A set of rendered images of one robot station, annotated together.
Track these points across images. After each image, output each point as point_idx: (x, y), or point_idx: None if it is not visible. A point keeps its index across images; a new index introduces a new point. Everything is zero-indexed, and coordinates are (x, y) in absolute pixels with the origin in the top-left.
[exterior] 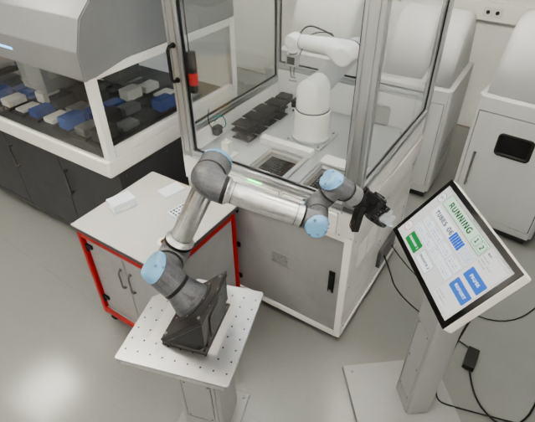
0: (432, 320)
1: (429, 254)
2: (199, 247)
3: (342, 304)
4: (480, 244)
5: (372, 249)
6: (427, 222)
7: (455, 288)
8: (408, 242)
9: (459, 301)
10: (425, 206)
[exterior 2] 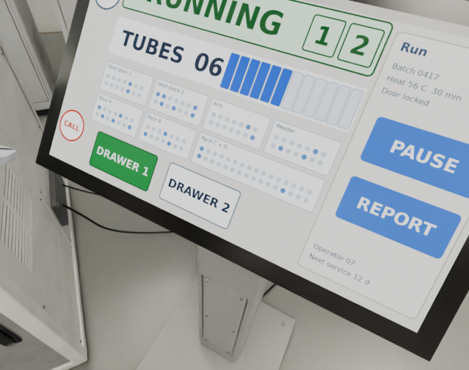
0: (243, 275)
1: (199, 164)
2: None
3: (54, 337)
4: (348, 36)
5: (37, 213)
6: (119, 84)
7: (372, 215)
8: (106, 171)
9: (419, 247)
10: (79, 46)
